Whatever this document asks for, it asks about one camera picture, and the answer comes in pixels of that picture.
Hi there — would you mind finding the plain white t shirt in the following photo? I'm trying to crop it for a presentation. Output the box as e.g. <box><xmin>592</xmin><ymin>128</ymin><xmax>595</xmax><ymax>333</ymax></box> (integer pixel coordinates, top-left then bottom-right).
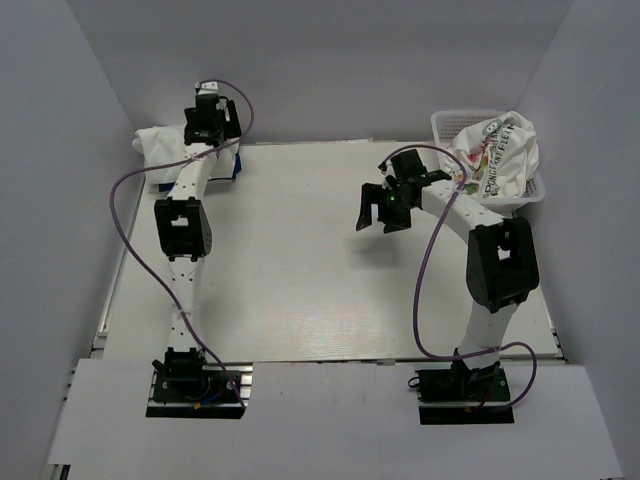
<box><xmin>132</xmin><ymin>125</ymin><xmax>239</xmax><ymax>186</ymax></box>

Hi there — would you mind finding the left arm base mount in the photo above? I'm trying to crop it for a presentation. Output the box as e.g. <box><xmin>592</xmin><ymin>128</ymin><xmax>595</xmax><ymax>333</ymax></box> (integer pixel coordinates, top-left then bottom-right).
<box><xmin>146</xmin><ymin>368</ymin><xmax>244</xmax><ymax>420</ymax></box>

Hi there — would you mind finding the purple cable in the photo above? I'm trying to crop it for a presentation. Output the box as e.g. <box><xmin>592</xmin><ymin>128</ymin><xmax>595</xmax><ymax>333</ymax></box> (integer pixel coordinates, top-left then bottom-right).
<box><xmin>108</xmin><ymin>78</ymin><xmax>255</xmax><ymax>409</ymax></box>
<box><xmin>378</xmin><ymin>144</ymin><xmax>539</xmax><ymax>412</ymax></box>

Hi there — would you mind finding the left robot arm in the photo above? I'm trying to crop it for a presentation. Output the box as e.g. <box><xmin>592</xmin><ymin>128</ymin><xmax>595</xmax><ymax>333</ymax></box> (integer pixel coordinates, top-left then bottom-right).
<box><xmin>154</xmin><ymin>82</ymin><xmax>241</xmax><ymax>400</ymax></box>

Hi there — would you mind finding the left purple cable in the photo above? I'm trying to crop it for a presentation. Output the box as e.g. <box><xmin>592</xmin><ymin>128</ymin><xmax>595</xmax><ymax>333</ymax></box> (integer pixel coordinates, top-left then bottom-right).
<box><xmin>108</xmin><ymin>78</ymin><xmax>255</xmax><ymax>409</ymax></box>

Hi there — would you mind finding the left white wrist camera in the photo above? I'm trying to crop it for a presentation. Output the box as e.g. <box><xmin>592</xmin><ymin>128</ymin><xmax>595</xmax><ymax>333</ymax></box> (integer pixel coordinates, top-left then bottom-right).
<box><xmin>194</xmin><ymin>80</ymin><xmax>220</xmax><ymax>96</ymax></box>

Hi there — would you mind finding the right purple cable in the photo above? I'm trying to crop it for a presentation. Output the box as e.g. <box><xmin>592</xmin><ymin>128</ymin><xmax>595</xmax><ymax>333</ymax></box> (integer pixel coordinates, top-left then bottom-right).
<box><xmin>378</xmin><ymin>144</ymin><xmax>539</xmax><ymax>412</ymax></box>

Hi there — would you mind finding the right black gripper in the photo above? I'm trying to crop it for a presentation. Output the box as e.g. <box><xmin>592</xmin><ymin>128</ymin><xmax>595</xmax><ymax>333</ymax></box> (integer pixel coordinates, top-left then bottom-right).
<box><xmin>357</xmin><ymin>183</ymin><xmax>416</xmax><ymax>233</ymax></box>

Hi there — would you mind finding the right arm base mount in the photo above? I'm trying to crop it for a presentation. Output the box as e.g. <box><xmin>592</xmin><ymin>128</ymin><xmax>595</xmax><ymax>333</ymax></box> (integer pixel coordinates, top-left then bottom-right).
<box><xmin>407</xmin><ymin>368</ymin><xmax>515</xmax><ymax>426</ymax></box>

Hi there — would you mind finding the white plastic basket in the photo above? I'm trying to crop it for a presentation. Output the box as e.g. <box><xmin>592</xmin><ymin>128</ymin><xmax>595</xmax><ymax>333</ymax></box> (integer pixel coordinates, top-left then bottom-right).
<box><xmin>430</xmin><ymin>109</ymin><xmax>546</xmax><ymax>215</ymax></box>

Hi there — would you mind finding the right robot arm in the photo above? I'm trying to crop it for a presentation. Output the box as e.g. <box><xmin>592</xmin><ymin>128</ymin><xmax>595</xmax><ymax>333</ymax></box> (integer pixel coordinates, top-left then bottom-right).
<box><xmin>356</xmin><ymin>147</ymin><xmax>539</xmax><ymax>399</ymax></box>

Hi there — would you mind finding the white printed t shirt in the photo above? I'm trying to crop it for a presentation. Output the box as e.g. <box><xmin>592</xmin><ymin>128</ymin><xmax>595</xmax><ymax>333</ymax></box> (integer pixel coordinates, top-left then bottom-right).
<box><xmin>442</xmin><ymin>110</ymin><xmax>543</xmax><ymax>200</ymax></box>

